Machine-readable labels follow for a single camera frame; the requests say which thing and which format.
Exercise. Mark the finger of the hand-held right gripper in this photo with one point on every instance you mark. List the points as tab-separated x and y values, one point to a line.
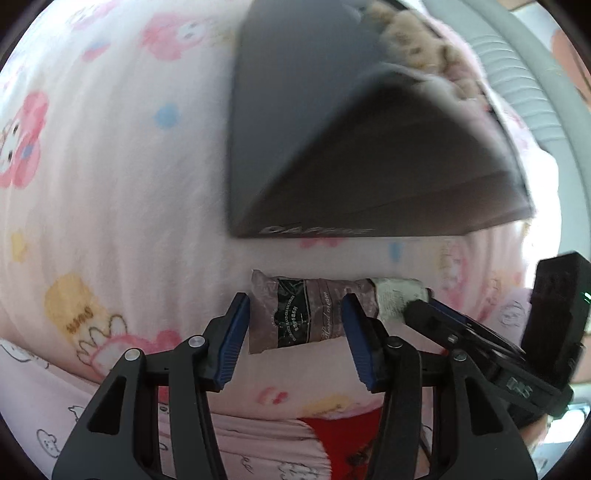
450	315
429	325

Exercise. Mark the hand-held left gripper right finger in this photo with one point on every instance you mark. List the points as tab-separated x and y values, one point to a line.
362	350

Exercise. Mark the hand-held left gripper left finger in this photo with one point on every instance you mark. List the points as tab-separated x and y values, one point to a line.
233	341

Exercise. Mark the beige plush bear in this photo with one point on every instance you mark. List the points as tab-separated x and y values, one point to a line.
415	37

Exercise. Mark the grey headboard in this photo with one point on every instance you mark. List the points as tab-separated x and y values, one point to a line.
521	78

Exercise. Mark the pink printed blanket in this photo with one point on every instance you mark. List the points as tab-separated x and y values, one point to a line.
115	184

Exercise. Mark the black box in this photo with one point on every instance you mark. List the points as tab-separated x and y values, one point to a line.
323	161

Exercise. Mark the red printed cloth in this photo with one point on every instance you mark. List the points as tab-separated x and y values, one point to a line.
341	429

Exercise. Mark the brown hand cream tube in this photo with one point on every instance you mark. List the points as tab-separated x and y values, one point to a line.
314	314

